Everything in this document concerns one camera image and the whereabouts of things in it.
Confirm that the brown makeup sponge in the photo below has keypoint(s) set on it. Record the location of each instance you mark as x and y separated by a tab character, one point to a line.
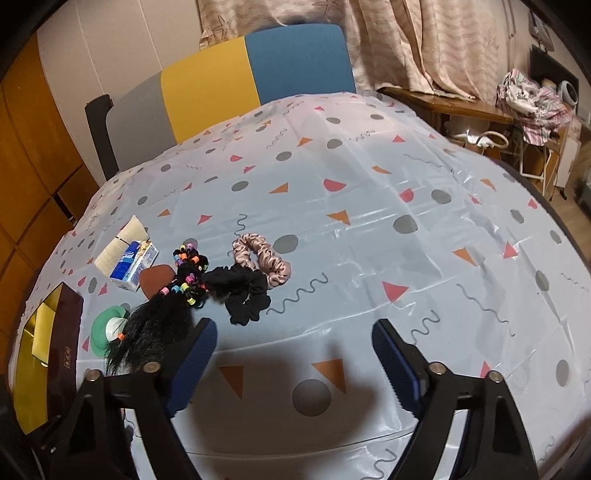
154	279

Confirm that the pile of striped clothes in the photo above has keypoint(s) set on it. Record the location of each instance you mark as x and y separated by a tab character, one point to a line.
531	106

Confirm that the beige folded cloth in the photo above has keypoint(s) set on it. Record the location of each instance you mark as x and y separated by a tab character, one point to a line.
117	249

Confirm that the pink satin scrunchie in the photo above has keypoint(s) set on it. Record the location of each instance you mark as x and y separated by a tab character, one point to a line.
272	272

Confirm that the orange wooden cabinet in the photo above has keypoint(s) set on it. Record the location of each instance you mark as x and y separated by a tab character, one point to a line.
27	161

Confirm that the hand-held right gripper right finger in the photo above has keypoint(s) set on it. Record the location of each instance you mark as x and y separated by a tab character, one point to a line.
397	364

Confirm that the beige patterned curtain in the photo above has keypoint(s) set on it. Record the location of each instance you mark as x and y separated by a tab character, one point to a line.
415	46

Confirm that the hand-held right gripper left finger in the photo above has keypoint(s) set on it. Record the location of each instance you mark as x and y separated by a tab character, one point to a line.
194	360

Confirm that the blue tissue packet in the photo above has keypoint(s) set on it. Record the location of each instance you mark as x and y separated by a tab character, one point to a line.
134	265

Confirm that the black scrunchie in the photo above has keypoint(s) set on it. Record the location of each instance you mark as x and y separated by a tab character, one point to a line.
240	286

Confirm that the dark brown box yellow lining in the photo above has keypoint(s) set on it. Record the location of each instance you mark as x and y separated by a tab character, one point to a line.
69	332

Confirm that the patterned white tablecloth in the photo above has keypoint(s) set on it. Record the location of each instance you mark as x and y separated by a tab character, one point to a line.
323	230

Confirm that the wooden side table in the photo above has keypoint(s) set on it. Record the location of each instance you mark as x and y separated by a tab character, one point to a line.
461	108

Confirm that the green round puff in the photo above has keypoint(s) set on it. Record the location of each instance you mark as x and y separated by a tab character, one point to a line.
99	332

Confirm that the grey yellow blue chair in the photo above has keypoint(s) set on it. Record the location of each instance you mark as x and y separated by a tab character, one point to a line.
207	83

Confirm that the black screen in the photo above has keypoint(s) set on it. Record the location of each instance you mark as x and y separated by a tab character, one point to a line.
551	69

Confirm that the black beaded hair extension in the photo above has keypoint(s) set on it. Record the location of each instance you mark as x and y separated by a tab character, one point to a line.
152	323

